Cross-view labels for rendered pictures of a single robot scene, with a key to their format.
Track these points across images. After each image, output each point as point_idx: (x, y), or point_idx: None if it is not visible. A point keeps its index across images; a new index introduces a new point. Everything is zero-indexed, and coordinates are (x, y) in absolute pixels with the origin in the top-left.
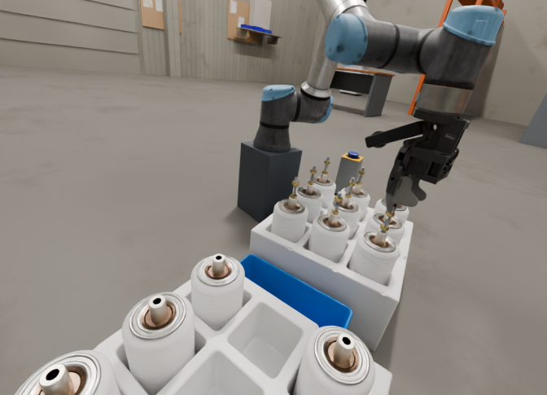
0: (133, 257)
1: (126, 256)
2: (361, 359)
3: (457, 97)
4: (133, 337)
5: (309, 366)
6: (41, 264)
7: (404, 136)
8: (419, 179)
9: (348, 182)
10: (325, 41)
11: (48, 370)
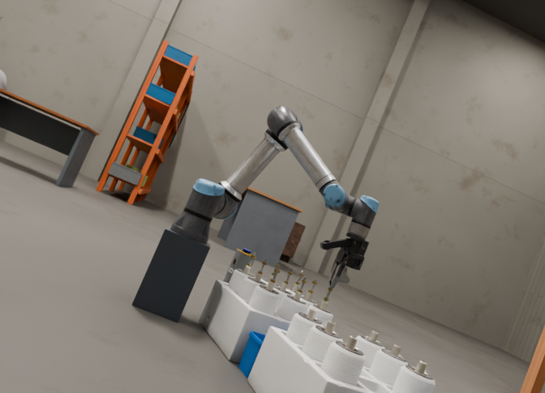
0: (142, 354)
1: (135, 353)
2: (376, 341)
3: (367, 232)
4: (336, 338)
5: (370, 344)
6: (83, 365)
7: (345, 245)
8: None
9: (289, 272)
10: (324, 192)
11: (351, 336)
